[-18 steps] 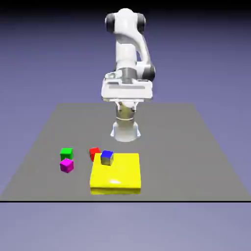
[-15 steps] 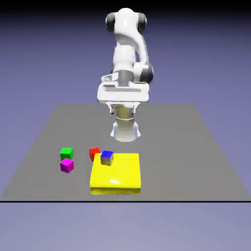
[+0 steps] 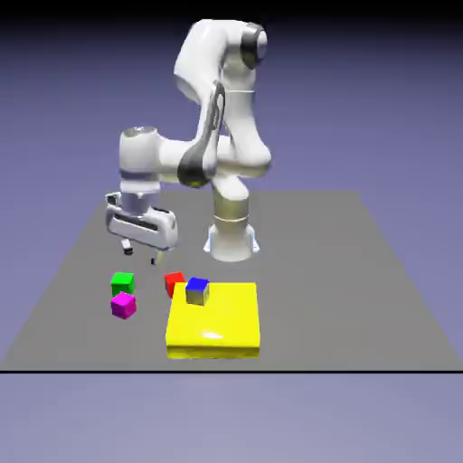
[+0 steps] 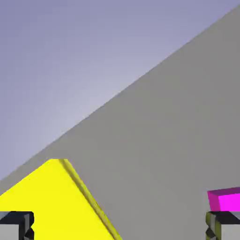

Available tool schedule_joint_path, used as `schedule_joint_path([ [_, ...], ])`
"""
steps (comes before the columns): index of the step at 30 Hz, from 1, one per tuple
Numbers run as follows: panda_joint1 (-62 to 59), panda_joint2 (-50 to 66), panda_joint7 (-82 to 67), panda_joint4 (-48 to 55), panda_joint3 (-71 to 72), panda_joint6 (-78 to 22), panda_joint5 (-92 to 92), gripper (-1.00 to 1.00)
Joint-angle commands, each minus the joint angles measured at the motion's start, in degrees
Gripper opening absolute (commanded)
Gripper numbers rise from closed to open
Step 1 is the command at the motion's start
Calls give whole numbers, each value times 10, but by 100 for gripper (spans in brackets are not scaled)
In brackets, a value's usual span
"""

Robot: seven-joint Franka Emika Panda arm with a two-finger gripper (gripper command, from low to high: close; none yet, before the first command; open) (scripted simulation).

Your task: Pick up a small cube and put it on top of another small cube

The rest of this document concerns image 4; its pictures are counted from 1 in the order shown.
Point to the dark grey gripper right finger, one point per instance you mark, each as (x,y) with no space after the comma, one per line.
(225,225)

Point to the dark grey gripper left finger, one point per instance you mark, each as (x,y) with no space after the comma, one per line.
(16,223)

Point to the small magenta cube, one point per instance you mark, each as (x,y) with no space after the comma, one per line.
(225,201)

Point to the large yellow box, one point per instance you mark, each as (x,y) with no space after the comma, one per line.
(60,202)

